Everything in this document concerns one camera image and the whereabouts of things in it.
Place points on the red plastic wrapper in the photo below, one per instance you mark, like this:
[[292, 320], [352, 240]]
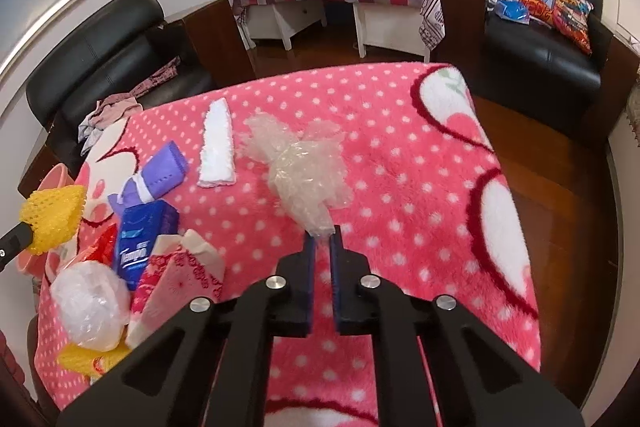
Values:
[[102, 249]]

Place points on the floral patterned garment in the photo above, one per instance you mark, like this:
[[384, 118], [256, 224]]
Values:
[[157, 77]]

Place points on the pink patterned paper carton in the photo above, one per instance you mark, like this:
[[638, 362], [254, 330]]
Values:
[[175, 277]]

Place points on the clear plastic wrap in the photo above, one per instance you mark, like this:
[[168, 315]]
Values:
[[300, 172]]

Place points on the yellow foam fruit net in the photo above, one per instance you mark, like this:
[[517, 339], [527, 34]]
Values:
[[82, 359], [52, 219]]

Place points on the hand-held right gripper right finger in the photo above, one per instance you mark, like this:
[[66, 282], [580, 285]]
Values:
[[336, 277]]

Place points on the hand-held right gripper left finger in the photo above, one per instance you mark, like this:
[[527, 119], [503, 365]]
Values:
[[310, 272]]

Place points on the blue tissue packet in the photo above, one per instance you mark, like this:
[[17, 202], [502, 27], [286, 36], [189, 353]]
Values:
[[142, 237]]

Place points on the white garment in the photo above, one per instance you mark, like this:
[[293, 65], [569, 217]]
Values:
[[90, 132]]

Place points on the white plastic bag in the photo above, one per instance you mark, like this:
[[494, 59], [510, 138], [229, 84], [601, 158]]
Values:
[[90, 302]]

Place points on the colourful printed cushion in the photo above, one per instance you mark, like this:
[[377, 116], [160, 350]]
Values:
[[555, 9]]

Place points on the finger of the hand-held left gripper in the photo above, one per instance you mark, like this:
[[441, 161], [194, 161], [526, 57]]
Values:
[[12, 243]]

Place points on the pink garment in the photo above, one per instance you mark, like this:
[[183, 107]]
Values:
[[117, 109]]

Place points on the black armchair with cushion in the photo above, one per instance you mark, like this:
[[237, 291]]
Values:
[[530, 52]]

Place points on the pink plastic basin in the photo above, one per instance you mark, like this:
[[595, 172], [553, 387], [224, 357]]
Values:
[[55, 177]]

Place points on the white table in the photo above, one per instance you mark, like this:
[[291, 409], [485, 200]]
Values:
[[380, 27]]

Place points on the pink polka dot blanket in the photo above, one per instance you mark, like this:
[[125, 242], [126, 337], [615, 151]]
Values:
[[400, 187]]

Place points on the purple plastic wrapper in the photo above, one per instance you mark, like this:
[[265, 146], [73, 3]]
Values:
[[162, 169]]

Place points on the black armchair with clothes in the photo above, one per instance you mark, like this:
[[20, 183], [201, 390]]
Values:
[[115, 37]]

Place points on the checked hanging cloth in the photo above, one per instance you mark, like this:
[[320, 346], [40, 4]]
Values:
[[432, 12]]

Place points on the white cloth strip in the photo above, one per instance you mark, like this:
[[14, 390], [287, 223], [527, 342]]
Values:
[[217, 147]]

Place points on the blue plastic bag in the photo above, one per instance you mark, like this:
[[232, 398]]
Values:
[[512, 12]]

